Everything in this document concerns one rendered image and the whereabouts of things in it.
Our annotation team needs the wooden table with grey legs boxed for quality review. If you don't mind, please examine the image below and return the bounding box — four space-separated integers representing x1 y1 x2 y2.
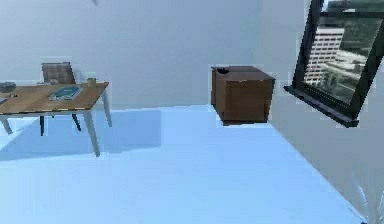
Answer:
0 81 113 158

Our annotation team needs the blue book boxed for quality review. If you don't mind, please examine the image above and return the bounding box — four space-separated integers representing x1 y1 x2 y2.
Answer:
46 86 84 102

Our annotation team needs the brown slatted chair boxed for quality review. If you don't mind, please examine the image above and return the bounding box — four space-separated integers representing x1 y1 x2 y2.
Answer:
38 61 82 137

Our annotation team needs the dark grey bowl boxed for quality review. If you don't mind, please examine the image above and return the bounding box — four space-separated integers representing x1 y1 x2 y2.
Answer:
0 81 17 93

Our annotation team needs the black framed window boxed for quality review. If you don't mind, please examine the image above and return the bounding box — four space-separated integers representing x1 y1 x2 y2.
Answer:
283 0 384 129

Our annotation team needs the brown wooden cabinet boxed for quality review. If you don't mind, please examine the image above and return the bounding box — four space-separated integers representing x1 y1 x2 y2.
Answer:
210 65 276 127

